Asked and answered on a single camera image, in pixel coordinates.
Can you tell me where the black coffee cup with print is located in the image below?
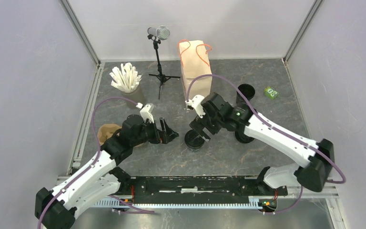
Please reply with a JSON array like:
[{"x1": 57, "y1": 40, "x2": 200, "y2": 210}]
[{"x1": 184, "y1": 130, "x2": 205, "y2": 149}]

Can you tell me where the green toy block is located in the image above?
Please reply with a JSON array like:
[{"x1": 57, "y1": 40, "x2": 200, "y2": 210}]
[{"x1": 264, "y1": 86, "x2": 279, "y2": 100}]

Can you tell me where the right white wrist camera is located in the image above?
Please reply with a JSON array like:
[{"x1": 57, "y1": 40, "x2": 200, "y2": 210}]
[{"x1": 185, "y1": 95, "x2": 205, "y2": 118}]

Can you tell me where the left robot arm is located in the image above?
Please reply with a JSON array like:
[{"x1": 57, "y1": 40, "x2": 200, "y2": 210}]
[{"x1": 34, "y1": 114, "x2": 179, "y2": 229}]

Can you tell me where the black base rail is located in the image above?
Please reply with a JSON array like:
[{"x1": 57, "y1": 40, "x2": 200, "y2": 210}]
[{"x1": 130, "y1": 176, "x2": 288, "y2": 204}]

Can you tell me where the brown cardboard cup carrier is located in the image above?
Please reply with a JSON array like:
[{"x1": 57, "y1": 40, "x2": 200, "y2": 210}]
[{"x1": 97, "y1": 124, "x2": 121, "y2": 146}]

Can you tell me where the bundle of white wrapped straws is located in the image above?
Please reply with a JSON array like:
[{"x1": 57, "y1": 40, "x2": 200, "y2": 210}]
[{"x1": 109, "y1": 62, "x2": 142, "y2": 93}]

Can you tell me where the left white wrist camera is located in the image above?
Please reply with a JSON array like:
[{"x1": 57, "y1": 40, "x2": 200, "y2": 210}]
[{"x1": 136, "y1": 103, "x2": 155, "y2": 124}]

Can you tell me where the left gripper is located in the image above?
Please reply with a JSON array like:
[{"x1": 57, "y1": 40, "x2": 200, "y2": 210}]
[{"x1": 131, "y1": 117, "x2": 179, "y2": 146}]

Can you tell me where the grey cup holding straws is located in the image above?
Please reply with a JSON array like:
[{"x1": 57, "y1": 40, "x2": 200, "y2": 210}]
[{"x1": 121, "y1": 85, "x2": 147, "y2": 105}]

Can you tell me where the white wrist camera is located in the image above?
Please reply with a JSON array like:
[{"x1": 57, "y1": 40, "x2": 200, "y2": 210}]
[
  {"x1": 185, "y1": 95, "x2": 205, "y2": 118},
  {"x1": 136, "y1": 103, "x2": 155, "y2": 124}
]

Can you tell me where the purple cable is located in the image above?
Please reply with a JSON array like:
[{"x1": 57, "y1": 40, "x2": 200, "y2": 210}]
[
  {"x1": 185, "y1": 74, "x2": 347, "y2": 216},
  {"x1": 37, "y1": 96, "x2": 155, "y2": 229}
]

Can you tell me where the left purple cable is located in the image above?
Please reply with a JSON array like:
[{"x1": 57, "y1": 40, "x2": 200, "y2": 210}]
[{"x1": 37, "y1": 96, "x2": 155, "y2": 229}]

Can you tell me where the brown paper takeout bag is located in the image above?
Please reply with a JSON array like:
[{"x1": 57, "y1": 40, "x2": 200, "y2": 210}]
[{"x1": 177, "y1": 40, "x2": 212, "y2": 100}]

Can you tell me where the microphone on black tripod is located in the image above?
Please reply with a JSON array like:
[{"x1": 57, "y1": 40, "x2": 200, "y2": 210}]
[{"x1": 147, "y1": 25, "x2": 181, "y2": 99}]

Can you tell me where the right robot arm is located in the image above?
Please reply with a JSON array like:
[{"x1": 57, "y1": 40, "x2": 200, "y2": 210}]
[{"x1": 185, "y1": 93, "x2": 334, "y2": 195}]

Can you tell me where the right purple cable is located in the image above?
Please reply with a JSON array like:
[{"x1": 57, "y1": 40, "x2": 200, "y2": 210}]
[{"x1": 185, "y1": 74, "x2": 347, "y2": 216}]

